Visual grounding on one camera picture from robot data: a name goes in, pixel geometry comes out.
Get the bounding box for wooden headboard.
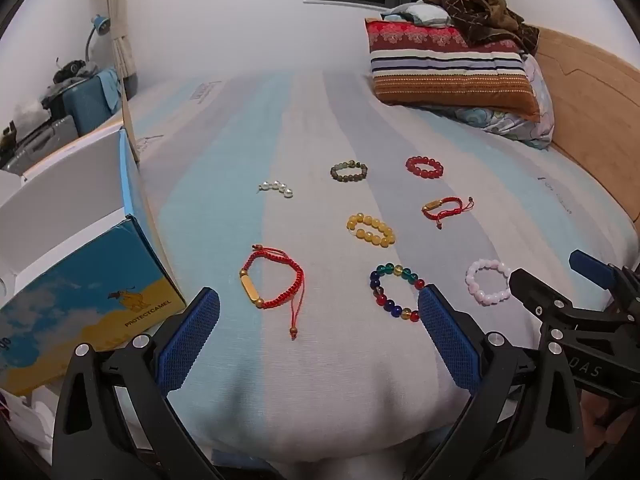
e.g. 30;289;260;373
530;27;640;221

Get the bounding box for brown patterned blanket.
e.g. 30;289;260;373
424;0;541;56

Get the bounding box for white pearl bracelet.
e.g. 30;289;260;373
258;180;294;199

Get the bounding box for grey suitcase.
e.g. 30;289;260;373
0;115;80;176

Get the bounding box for white plastic bag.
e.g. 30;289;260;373
10;97;51;128

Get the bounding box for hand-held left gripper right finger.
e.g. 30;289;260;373
417;284;586;480

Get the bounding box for striped pillow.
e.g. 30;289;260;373
365;17;542;122

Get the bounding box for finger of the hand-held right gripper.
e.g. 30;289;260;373
509;267;640;342
569;249;640;318

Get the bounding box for pale pink bead bracelet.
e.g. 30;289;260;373
465;259;512;306

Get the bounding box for person's right hand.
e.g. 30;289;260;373
582;390;640;466

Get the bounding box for tied beige curtain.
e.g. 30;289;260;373
92;0;138;101

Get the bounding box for bed with striped sheet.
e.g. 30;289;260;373
115;70;640;466

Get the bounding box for blue desk lamp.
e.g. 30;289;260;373
84;16;112;63

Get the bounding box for light blue folded cloth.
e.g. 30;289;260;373
382;2;453;28

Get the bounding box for light blue towel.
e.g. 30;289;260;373
97;69;122;111

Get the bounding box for floral pillow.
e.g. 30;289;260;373
452;55;556;150

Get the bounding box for yellow bead bracelet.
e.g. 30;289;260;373
347;213;396;248

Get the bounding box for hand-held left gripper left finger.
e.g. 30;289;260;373
52;287;226;480

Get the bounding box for red bead bracelet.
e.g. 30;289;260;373
405;155;444;179

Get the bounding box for multicolour bead bracelet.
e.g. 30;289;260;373
369;262;427;324

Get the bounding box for blue suitcase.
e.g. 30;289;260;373
62;69;121;136

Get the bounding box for green brown bead bracelet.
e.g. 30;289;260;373
330;160;368;182

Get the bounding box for small red cord bracelet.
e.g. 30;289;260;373
421;196;475;230

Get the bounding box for large red cord bracelet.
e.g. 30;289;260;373
239;245;306;342

